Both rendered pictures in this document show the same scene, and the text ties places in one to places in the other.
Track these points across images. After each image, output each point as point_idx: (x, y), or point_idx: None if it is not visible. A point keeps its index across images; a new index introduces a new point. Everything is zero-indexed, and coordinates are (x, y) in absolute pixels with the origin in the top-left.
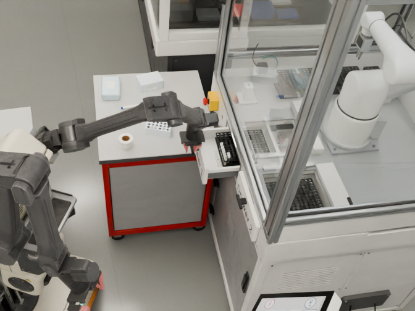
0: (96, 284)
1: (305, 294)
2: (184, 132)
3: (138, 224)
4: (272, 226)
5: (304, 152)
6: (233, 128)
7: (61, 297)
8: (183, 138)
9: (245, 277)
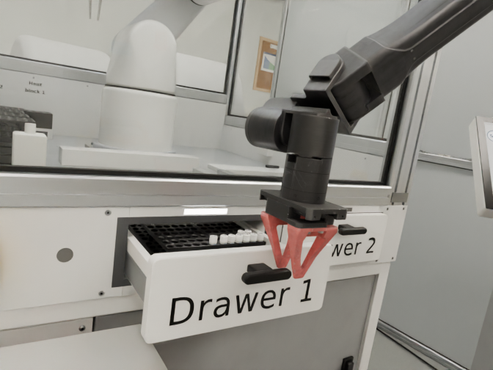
0: None
1: (482, 144)
2: (304, 204)
3: None
4: (414, 164)
5: None
6: (191, 186)
7: None
8: (329, 206)
9: (353, 363)
